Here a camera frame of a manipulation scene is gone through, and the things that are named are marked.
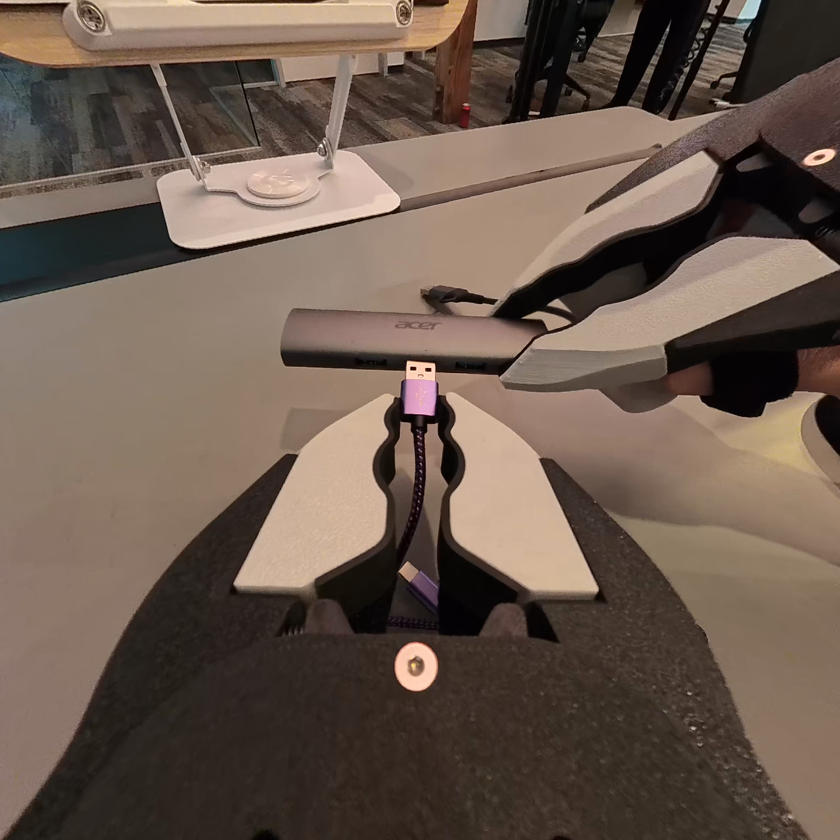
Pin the small red item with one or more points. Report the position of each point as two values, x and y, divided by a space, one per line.
466 116

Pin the black screen on stand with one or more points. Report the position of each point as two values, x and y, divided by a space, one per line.
538 59

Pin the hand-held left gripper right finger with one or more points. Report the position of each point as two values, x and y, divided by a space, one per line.
518 518

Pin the person's right hand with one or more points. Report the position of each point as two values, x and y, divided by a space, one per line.
820 371

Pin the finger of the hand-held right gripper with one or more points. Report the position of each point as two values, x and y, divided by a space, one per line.
623 216
722 282

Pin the wooden pillar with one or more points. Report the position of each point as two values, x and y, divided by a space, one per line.
453 65

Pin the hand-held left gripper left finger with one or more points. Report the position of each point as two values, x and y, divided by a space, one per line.
321 518

